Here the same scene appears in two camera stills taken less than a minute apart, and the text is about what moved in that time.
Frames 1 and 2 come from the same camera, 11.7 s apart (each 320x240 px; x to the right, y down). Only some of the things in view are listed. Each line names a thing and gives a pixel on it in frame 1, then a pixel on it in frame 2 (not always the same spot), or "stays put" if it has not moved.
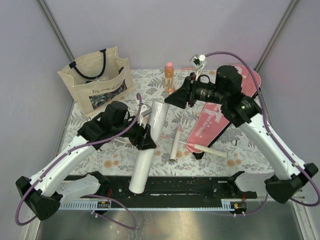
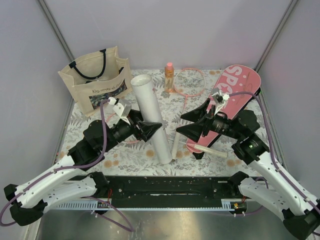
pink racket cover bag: (211, 121) stays put
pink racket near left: (206, 150) stays put
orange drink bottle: (169, 77) stays put
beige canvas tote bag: (98, 81) stays put
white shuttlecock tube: (143, 157) → (143, 87)
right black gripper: (186, 93) → (194, 131)
